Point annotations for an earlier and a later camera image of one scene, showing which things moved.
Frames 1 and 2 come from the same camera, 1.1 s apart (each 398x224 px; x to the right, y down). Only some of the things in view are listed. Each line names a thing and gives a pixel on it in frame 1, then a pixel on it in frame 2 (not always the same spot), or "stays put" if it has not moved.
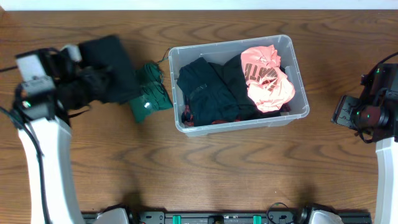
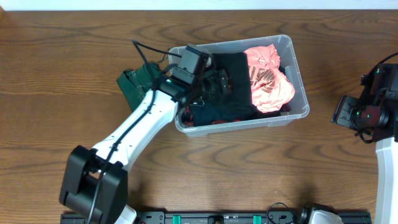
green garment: (153, 93) stays put
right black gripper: (346, 112) stays put
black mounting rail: (230, 217) stays put
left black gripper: (78, 83) -> (219, 86)
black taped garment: (109, 53) -> (237, 66)
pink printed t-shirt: (268, 86) stays put
